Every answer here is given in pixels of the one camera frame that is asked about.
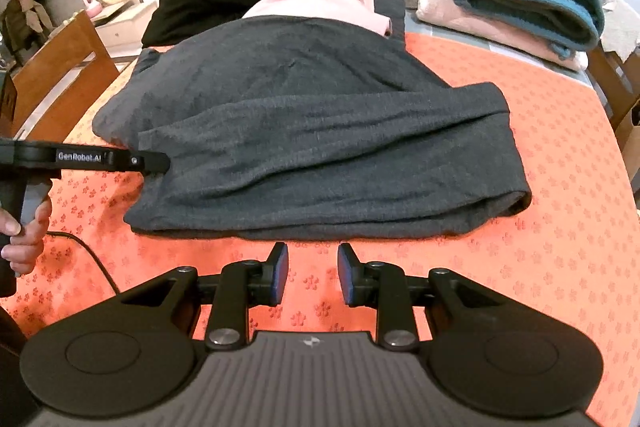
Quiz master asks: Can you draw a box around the person's left hand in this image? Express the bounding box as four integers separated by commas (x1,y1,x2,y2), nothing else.
0,196,52,277

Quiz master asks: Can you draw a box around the wooden chair left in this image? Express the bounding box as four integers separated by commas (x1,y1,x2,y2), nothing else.
11,11,119,142

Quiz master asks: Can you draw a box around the orange patterned table mat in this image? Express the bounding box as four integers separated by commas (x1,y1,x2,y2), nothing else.
0,31,637,427

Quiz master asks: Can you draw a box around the dark grey hood garment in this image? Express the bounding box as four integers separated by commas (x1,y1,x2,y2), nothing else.
374,0,406,49

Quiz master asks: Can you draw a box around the beige folded garment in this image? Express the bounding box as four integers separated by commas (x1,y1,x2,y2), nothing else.
416,0,588,72

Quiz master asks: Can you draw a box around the pink garment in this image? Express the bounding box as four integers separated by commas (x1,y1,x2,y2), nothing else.
243,0,393,37

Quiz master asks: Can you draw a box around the brown paper bag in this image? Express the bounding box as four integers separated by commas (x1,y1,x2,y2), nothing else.
587,0,640,195

